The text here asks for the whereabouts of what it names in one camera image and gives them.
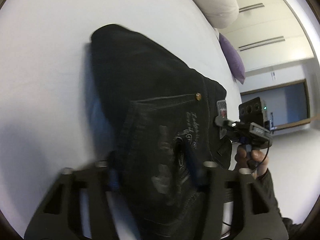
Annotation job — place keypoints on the person's right hand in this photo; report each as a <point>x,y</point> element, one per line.
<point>259,159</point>

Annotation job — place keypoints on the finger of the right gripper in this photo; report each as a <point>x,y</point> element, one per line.
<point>233,126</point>

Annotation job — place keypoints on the white wardrobe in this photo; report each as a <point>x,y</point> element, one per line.
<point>266,34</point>

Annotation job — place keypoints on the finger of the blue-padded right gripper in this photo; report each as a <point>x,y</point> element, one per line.
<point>195,169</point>

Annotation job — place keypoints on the purple pillow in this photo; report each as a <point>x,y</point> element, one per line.
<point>233,59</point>

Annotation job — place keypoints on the black denim pants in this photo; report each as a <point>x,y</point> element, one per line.
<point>159,108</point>

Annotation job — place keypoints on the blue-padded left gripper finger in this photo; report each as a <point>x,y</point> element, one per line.
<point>112,171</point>

